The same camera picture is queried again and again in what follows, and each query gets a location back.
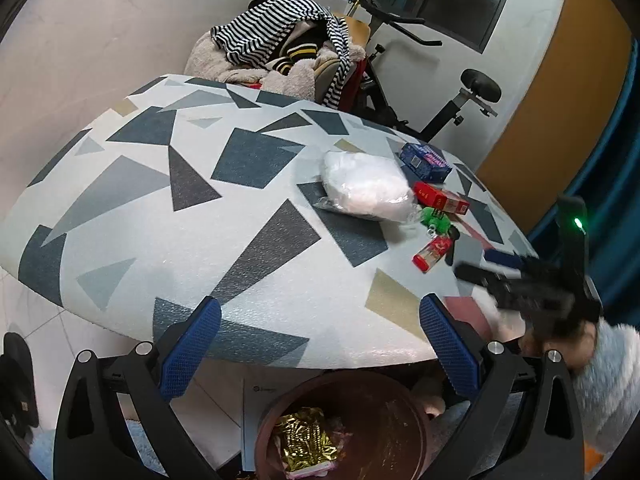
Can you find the black garment with yellow stripes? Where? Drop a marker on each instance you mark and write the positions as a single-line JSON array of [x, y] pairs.
[[295, 52]]

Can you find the white fleece blanket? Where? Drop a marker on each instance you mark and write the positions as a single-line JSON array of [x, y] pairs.
[[205, 57]]

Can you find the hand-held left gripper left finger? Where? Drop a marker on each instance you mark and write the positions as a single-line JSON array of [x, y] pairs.
[[192, 350]]

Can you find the yellow wooden door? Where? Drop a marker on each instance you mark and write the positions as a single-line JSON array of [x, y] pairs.
[[560, 85]]

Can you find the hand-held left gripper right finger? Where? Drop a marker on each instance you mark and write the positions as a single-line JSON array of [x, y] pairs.
[[450, 350]]

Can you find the person's leg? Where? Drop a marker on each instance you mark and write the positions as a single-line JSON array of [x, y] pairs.
[[40, 452], [452, 440]]

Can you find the gold foil wrapper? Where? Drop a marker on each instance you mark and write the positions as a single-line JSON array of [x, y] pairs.
[[302, 437]]

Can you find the person's left leg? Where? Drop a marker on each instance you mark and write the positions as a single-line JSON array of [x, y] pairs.
[[40, 452]]

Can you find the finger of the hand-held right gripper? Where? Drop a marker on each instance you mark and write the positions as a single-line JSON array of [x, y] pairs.
[[500, 258], [475, 274]]

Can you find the white flat board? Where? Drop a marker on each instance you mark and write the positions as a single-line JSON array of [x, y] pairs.
[[250, 425]]

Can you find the blue cardboard box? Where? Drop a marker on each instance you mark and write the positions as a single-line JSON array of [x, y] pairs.
[[425, 160]]

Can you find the black key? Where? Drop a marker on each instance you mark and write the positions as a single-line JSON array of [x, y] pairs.
[[452, 245]]

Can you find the brown round bin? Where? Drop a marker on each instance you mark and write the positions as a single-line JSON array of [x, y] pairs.
[[390, 425]]

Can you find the person's right forearm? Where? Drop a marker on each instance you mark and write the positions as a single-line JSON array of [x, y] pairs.
[[610, 385]]

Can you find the yellow wooden chair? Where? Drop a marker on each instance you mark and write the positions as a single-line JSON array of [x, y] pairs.
[[357, 30]]

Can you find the white plastic bag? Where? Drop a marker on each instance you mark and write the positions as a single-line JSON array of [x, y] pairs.
[[360, 182]]

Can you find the black white striped shirt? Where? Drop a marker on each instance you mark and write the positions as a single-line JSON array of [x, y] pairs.
[[265, 25]]

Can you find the red garment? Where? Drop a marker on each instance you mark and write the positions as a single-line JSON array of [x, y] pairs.
[[356, 85]]

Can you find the black exercise bike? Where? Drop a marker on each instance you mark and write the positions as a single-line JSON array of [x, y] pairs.
[[480, 85]]

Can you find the black slipper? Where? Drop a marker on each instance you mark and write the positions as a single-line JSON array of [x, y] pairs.
[[17, 385]]

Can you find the red cardboard box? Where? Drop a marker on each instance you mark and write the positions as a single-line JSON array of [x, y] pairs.
[[442, 199]]

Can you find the person's right hand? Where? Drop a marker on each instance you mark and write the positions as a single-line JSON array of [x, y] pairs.
[[575, 355]]

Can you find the person's right leg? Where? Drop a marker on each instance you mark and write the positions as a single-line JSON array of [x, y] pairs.
[[452, 440]]

